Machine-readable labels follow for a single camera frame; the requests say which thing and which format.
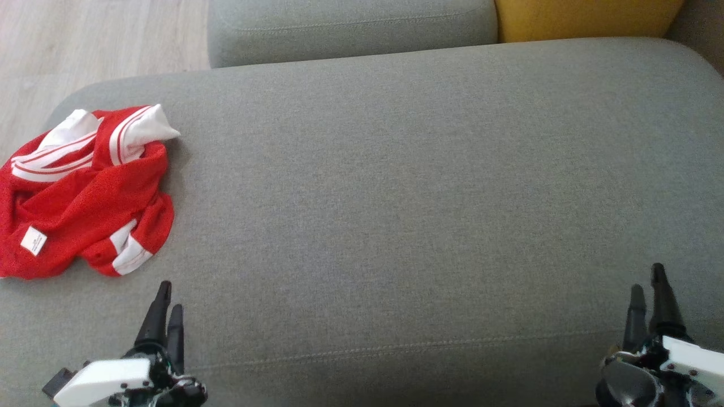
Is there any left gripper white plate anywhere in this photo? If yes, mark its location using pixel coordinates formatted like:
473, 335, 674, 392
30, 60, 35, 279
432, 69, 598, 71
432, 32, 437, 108
53, 280, 208, 407

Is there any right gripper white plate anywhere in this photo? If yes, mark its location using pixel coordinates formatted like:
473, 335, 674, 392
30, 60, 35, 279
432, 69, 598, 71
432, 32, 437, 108
622, 262, 724, 407

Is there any red white-striped jersey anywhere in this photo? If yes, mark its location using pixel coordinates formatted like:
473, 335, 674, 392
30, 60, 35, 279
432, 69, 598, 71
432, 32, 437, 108
0, 103, 182, 280

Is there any large grey sofa seat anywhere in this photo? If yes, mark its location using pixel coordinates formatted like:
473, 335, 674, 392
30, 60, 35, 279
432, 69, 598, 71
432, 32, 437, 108
0, 37, 724, 407

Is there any yellow sofa back cushion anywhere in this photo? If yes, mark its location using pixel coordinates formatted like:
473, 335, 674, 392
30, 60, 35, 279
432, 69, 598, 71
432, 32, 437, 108
494, 0, 686, 44

